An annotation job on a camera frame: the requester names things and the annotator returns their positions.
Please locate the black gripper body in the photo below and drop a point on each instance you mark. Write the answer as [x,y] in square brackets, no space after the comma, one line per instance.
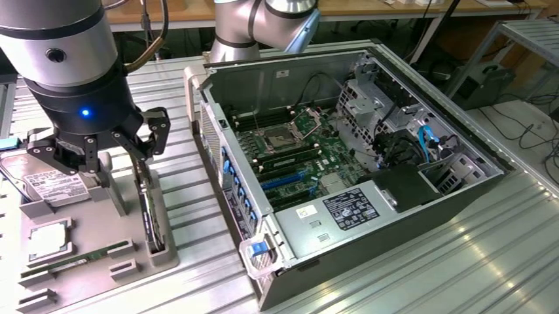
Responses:
[86,104]

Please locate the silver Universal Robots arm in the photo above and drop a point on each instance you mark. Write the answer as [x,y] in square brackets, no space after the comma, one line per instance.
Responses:
[56,32]

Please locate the green motherboard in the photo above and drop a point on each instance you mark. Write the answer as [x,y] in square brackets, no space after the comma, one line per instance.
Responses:
[336,157]

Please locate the metal socket cover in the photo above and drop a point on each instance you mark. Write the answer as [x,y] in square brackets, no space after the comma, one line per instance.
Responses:
[309,121]

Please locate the grey power supply with label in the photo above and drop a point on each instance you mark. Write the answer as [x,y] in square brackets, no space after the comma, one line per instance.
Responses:
[313,225]

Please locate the installed RAM stick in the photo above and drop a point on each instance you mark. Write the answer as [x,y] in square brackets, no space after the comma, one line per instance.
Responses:
[288,157]

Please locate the clear latch with blue tab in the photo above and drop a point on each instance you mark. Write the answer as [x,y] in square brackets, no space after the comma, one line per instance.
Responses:
[257,258]

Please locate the black RAM slot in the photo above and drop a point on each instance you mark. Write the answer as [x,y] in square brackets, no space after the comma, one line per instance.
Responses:
[264,123]
[261,117]

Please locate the CPU socket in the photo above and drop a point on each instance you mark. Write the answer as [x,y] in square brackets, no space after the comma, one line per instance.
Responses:
[276,139]

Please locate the black expansion slot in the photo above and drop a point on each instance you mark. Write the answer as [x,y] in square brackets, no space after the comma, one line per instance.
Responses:
[288,193]

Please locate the silver chipset heatsink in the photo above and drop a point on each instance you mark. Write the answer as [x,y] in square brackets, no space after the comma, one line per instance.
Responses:
[334,181]

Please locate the grey parts rack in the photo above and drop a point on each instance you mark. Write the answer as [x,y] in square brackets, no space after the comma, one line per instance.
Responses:
[86,281]

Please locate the green RAM stick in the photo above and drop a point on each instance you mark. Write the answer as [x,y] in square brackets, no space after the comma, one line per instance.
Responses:
[73,260]

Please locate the hard disk with white label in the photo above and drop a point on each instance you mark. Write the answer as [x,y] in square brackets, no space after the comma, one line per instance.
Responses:
[48,186]

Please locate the silver CPU chip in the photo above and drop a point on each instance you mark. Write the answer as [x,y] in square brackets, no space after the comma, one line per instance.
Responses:
[48,240]

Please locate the upright hard drive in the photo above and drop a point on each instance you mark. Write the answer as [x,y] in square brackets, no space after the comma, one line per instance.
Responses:
[150,209]

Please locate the perforated metal disk bay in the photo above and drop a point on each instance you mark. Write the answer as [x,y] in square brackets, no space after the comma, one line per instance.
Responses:
[364,108]

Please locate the metal slatted side table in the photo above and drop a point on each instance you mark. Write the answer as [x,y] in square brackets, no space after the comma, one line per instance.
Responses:
[529,36]

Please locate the black box on floor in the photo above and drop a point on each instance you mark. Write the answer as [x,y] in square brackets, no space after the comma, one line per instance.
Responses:
[484,86]

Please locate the wooden desk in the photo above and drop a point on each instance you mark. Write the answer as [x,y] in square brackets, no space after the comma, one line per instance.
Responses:
[357,8]

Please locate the grey open PC case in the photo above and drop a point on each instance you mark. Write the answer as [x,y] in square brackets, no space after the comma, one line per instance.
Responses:
[313,235]

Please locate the small metal drive cage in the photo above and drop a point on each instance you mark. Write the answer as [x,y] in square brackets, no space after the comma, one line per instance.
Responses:
[449,173]

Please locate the blue expansion slot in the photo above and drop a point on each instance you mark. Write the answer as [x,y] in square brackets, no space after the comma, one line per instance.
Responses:
[282,182]

